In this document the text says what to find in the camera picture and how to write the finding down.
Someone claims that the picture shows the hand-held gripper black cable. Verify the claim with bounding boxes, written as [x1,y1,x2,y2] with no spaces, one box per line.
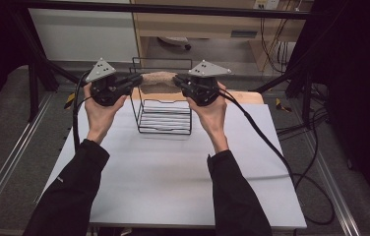
[72,71,93,153]
[217,88,336,226]

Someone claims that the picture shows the light wooden desk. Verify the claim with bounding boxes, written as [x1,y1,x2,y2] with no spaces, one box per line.
[130,0,316,72]

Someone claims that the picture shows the person's right hand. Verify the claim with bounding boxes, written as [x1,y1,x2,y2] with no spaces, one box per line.
[185,82,230,154]

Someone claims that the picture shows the person's left hand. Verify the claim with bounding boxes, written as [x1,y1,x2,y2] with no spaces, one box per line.
[83,82,129,146]

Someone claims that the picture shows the wall power outlet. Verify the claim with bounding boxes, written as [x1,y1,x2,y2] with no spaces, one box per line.
[253,0,281,11]

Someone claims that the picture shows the office chair base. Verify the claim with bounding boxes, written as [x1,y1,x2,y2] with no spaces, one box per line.
[156,35,193,51]

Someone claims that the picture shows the black metal frame crossbar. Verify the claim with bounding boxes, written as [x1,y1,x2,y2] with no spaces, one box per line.
[15,0,323,21]

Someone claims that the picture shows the brown towel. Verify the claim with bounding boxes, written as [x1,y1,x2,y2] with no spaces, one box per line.
[139,71,178,95]

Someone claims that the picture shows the yellow black floor tape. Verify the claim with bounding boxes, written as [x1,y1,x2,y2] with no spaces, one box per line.
[275,97,292,113]
[63,91,79,110]

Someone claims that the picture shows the white cabinet panel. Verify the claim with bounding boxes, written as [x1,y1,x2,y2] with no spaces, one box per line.
[28,7,140,63]

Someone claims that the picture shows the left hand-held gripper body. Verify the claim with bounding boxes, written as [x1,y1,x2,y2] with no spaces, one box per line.
[85,57,132,107]

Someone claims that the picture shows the hanging cables under desk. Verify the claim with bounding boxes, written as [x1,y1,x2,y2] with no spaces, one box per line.
[259,16,289,75]

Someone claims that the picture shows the black metal frame stand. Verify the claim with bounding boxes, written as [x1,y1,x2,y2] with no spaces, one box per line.
[251,57,316,130]
[11,9,94,123]

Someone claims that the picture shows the right hand-held gripper black cable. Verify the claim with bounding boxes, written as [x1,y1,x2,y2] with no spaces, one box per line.
[217,88,336,226]

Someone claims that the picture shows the black wire rack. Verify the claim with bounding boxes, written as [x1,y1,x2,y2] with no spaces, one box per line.
[125,56,194,136]

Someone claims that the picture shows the bundle of black floor cables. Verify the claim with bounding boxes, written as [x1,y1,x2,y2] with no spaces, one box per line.
[276,83,332,141]

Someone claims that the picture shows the aluminium floor rail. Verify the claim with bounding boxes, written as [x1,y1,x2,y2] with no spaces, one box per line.
[0,92,55,218]
[304,131,362,236]

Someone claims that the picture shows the wooden table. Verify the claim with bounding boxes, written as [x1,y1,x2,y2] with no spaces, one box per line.
[123,86,266,105]

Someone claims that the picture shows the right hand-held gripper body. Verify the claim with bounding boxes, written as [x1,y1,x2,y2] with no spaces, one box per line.
[185,59,233,107]

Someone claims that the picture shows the left hand-held gripper black cable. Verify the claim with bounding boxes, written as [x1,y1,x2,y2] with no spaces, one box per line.
[72,71,93,153]

